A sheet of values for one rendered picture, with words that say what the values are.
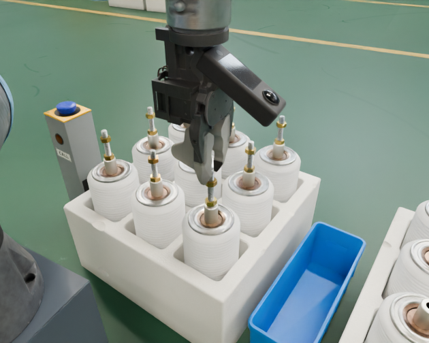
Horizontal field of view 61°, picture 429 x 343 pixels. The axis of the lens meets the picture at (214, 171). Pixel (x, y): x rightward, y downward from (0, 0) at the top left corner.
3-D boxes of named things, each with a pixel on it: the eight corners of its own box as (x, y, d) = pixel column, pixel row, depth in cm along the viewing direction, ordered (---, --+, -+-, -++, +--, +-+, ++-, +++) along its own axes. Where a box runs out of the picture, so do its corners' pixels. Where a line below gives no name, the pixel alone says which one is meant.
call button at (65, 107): (65, 119, 75) (63, 109, 74) (54, 113, 77) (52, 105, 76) (82, 111, 78) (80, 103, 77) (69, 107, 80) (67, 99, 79)
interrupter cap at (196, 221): (212, 244, 55) (212, 241, 54) (178, 221, 59) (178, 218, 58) (243, 219, 59) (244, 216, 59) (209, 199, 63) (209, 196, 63)
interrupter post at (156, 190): (159, 188, 66) (158, 173, 64) (166, 195, 64) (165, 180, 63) (148, 193, 65) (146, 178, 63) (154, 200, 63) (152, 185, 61)
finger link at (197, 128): (203, 152, 51) (207, 92, 47) (214, 155, 50) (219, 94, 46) (185, 164, 47) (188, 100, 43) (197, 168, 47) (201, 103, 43)
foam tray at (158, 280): (221, 365, 65) (223, 303, 54) (80, 265, 83) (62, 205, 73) (309, 236, 91) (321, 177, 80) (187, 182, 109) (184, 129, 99)
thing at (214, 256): (213, 321, 64) (213, 250, 53) (176, 290, 69) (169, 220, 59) (246, 287, 70) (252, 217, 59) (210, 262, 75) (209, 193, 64)
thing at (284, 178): (267, 202, 91) (274, 139, 80) (299, 221, 85) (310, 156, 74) (240, 219, 85) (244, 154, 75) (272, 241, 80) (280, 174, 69)
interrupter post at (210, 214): (211, 227, 58) (211, 211, 56) (200, 220, 59) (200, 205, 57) (221, 220, 59) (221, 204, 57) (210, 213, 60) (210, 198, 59)
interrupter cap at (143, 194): (165, 177, 69) (164, 173, 69) (186, 197, 64) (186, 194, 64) (128, 191, 65) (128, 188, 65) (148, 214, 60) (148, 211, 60)
